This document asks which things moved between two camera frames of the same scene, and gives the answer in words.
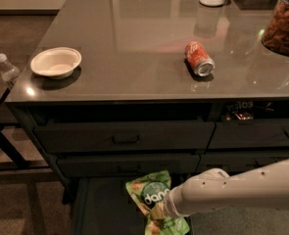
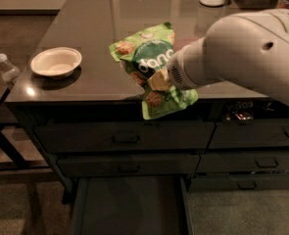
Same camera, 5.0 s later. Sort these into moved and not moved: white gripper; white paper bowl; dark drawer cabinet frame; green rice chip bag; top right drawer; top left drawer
Moved: white gripper; green rice chip bag
Not moved: dark drawer cabinet frame; white paper bowl; top right drawer; top left drawer
